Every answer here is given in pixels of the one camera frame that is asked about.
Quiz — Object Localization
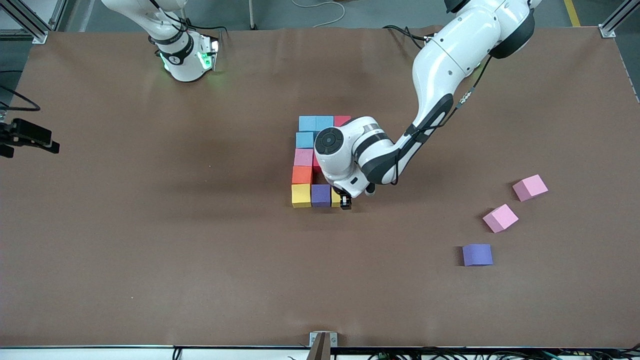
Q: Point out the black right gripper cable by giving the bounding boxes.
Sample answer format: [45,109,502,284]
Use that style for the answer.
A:
[0,85,41,112]

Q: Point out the aluminium frame profile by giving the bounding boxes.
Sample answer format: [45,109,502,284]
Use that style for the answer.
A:
[598,0,640,39]
[48,0,69,32]
[0,0,49,45]

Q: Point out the grey metal bracket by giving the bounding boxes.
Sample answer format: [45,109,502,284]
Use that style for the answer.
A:
[307,331,338,360]

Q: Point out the black left base cable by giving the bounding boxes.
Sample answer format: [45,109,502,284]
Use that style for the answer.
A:
[382,24,426,51]

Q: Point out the purple foam cube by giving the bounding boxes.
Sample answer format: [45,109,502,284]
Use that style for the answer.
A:
[461,243,494,267]
[311,184,332,208]

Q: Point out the white floor cable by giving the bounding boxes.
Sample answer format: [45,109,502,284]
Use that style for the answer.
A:
[291,0,347,28]

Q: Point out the yellow floor tape strip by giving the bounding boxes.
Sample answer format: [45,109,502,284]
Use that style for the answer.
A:
[563,0,583,28]

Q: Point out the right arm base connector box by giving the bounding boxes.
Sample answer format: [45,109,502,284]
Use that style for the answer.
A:
[199,34,221,71]

